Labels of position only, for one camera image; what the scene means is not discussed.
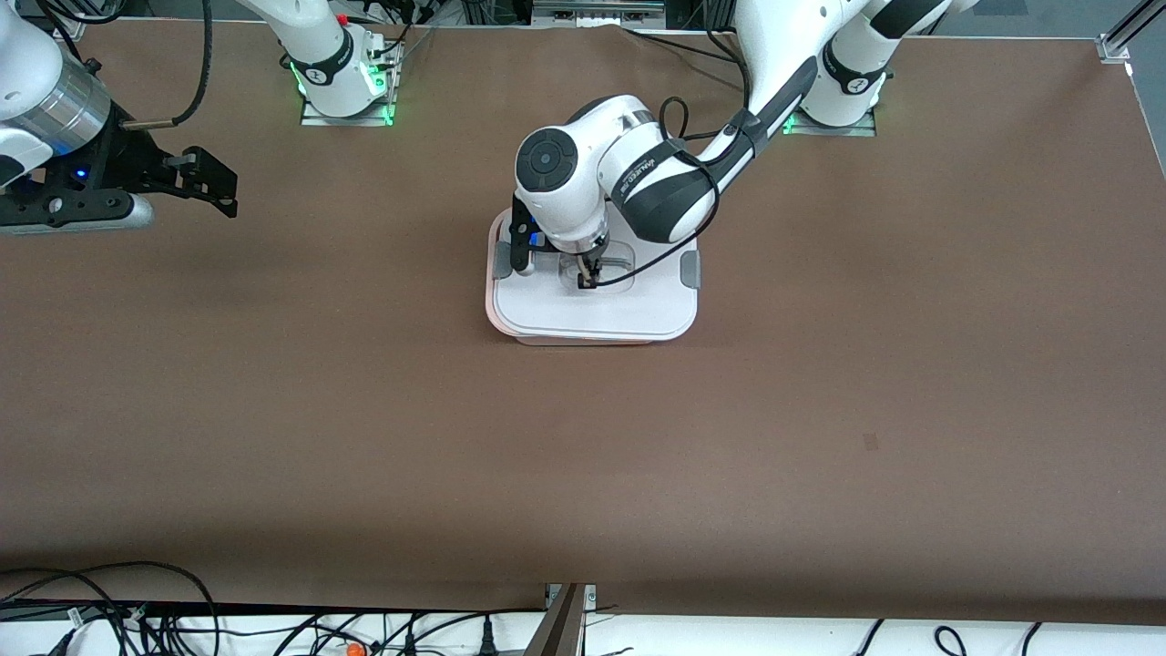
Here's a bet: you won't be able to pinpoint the white box lid grey clips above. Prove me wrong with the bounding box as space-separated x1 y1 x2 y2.
490 208 702 343

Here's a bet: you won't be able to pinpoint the translucent plastic storage box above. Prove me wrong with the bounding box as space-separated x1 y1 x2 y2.
485 211 657 348

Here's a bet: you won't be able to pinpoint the brown table cover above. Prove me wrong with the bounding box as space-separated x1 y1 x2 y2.
0 16 1166 630

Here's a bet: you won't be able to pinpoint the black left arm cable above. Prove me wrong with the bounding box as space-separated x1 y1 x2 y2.
592 96 757 289

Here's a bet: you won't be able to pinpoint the black cable on table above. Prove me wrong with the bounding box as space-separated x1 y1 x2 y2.
624 27 750 67

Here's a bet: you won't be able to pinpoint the metal frame bracket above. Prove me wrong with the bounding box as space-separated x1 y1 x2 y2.
533 0 666 23

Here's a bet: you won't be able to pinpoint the camera mount post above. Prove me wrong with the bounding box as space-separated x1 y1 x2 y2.
524 583 598 656

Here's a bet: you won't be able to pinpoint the black looped cable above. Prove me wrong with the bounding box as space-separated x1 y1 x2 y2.
0 561 221 656

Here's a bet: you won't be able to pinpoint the aluminium frame profile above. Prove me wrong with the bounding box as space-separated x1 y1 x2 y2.
1098 0 1166 65

